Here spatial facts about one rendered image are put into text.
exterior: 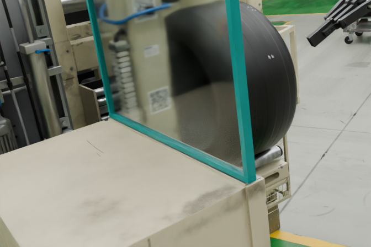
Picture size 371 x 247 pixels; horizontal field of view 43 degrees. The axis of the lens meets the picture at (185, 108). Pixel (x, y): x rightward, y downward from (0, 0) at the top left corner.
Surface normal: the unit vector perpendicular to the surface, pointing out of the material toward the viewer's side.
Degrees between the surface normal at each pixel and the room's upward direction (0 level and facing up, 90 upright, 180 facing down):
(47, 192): 0
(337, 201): 0
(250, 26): 42
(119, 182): 0
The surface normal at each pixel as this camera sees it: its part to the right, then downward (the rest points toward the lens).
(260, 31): 0.31, -0.51
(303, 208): -0.14, -0.94
